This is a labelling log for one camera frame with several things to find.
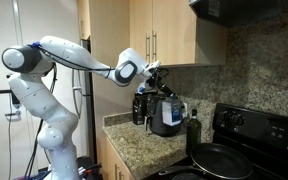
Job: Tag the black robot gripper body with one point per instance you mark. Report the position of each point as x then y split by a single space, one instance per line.
159 80

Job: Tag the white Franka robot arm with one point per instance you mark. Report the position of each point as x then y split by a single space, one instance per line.
50 100

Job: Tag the black tall container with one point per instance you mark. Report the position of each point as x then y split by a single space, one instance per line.
139 110

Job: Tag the dark olive oil bottle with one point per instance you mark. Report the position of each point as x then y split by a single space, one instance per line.
193 133

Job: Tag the wooden upper cabinet door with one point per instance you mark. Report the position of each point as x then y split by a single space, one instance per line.
174 30
139 20

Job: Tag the wooden fridge side panel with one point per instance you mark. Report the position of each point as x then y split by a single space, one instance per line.
110 40

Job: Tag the stainless steel refrigerator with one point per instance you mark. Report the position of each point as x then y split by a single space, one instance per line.
84 100

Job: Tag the wooden lower cabinet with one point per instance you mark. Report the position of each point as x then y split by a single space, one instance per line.
117 160

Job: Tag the black frying pan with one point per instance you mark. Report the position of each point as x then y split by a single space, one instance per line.
220 160

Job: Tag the black kitchen stove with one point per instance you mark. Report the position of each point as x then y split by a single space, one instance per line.
250 140

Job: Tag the orange black clamp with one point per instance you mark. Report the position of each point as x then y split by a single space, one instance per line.
92 168

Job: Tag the black range hood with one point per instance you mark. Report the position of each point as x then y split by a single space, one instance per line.
244 11

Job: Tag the white hanging device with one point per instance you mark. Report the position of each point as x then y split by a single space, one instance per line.
14 106

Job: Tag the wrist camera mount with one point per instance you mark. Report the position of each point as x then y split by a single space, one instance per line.
142 89

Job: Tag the white wall outlet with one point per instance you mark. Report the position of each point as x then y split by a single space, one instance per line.
185 110

